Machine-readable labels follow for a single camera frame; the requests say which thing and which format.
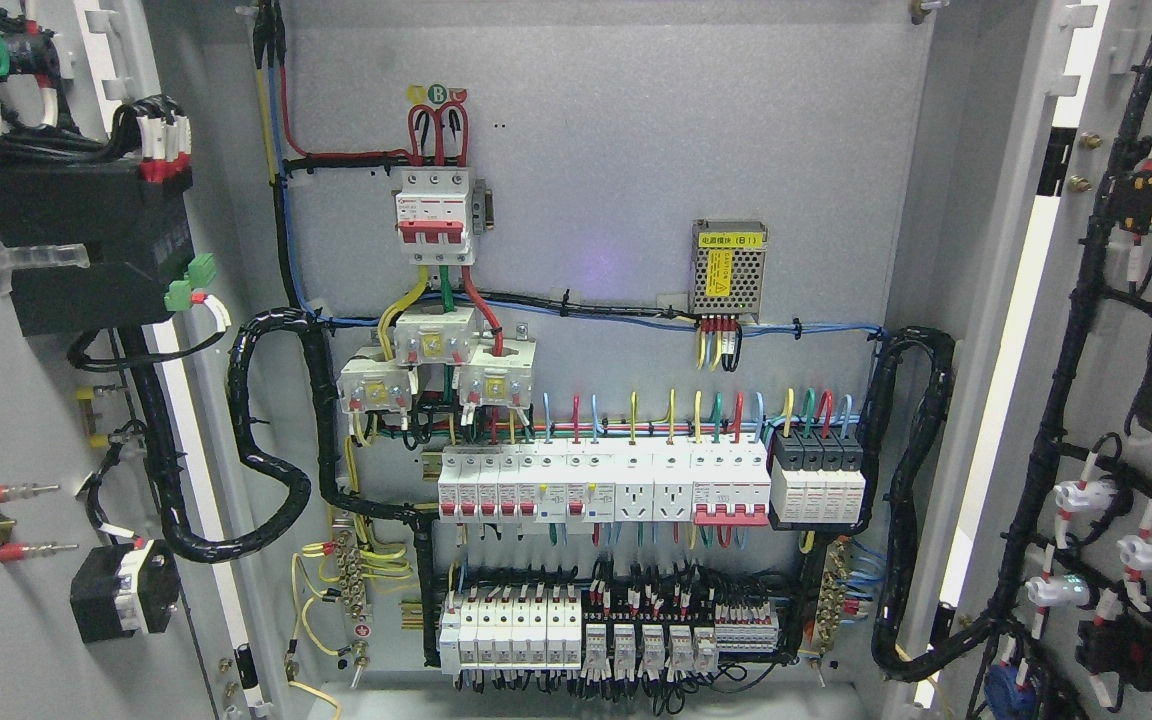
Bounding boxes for grey cabinet door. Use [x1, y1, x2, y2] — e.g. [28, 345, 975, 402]
[884, 1, 1152, 719]
[0, 1, 301, 719]

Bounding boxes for white current transformers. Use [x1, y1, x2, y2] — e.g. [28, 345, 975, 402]
[338, 305, 536, 415]

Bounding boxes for white breaker row upper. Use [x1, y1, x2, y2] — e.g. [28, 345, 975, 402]
[435, 441, 616, 533]

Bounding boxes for white breaker row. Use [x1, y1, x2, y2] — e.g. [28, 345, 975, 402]
[435, 441, 616, 533]
[438, 583, 582, 682]

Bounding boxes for metal mesh power supply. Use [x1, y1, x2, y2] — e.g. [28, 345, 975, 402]
[689, 219, 768, 323]

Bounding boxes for main red circuit breaker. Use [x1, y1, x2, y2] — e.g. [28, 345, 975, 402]
[394, 167, 482, 266]

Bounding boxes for black white surge protector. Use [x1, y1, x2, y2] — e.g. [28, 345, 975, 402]
[770, 430, 873, 536]

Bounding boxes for black relay row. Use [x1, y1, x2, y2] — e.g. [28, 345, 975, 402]
[577, 566, 783, 694]

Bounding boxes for white breaker row lower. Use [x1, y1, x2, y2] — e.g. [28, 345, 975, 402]
[438, 583, 582, 682]

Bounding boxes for brass ground terminal bar left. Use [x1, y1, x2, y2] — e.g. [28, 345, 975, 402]
[332, 525, 372, 689]

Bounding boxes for brass terminal bar right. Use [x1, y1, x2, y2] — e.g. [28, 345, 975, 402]
[813, 536, 851, 655]

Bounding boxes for black digital power meter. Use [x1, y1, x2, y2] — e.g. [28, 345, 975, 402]
[0, 159, 195, 338]

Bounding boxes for white DIN rail sockets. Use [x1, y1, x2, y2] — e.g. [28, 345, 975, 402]
[612, 441, 696, 521]

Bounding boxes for red handle circuit breaker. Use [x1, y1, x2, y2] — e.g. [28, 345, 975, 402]
[690, 444, 771, 526]

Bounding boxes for black corrugated cable conduit left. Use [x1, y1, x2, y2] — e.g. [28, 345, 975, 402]
[161, 308, 442, 669]

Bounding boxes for black corrugated cable conduit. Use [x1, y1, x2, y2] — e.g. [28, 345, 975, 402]
[161, 308, 442, 669]
[861, 325, 996, 684]

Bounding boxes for black corrugated cable conduit right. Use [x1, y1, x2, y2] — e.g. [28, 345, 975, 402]
[861, 325, 996, 684]

